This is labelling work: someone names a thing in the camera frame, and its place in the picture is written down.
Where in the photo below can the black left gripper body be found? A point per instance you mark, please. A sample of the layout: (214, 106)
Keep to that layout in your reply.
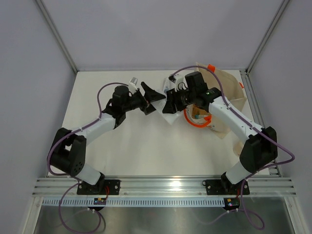
(138, 101)

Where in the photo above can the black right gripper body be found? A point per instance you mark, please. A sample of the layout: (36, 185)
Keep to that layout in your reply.
(182, 99)

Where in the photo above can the pink shampoo bottle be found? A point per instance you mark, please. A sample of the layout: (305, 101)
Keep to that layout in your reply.
(199, 115)

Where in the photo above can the cream pump bottle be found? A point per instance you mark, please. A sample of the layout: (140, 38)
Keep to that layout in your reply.
(237, 149)

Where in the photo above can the white box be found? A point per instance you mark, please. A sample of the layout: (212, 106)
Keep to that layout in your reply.
(170, 118)

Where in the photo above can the silver tube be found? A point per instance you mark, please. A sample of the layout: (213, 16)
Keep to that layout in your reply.
(168, 85)

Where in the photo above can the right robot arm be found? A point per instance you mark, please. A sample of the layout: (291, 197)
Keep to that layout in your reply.
(259, 148)

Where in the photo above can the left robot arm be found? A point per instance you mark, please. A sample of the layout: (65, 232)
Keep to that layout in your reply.
(68, 151)

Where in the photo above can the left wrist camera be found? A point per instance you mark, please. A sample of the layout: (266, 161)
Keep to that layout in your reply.
(133, 85)

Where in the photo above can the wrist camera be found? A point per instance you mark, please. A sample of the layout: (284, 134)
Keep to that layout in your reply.
(133, 85)
(175, 80)

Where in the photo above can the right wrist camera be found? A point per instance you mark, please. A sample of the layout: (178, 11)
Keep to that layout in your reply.
(175, 80)

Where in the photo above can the aluminium rail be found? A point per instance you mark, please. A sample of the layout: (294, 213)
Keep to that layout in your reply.
(172, 186)

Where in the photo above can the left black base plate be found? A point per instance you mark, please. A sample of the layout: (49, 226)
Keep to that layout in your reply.
(107, 186)

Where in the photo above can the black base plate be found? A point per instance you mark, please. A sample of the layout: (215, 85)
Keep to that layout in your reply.
(218, 187)
(107, 186)

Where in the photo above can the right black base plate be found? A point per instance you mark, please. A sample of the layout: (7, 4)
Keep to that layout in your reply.
(218, 187)

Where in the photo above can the white slotted cable duct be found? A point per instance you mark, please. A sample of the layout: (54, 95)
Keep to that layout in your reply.
(135, 202)

